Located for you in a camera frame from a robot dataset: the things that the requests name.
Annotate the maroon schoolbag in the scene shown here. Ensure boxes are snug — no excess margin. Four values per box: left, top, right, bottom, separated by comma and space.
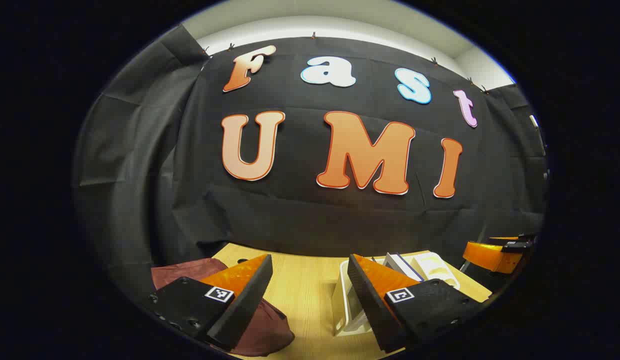
151, 258, 296, 357

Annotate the black backdrop cloth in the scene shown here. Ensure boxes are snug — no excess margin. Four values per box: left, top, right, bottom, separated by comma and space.
72, 24, 548, 281

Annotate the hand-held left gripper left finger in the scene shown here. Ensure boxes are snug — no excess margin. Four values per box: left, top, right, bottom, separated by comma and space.
149, 254, 274, 351

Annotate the blue photo cover book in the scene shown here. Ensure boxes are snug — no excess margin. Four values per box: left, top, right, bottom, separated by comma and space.
382, 252, 425, 282

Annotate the white bookshelf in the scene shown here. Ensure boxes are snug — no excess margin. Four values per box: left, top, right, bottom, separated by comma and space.
331, 252, 461, 337

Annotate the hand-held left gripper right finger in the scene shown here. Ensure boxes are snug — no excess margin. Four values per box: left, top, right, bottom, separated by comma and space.
347, 254, 484, 354

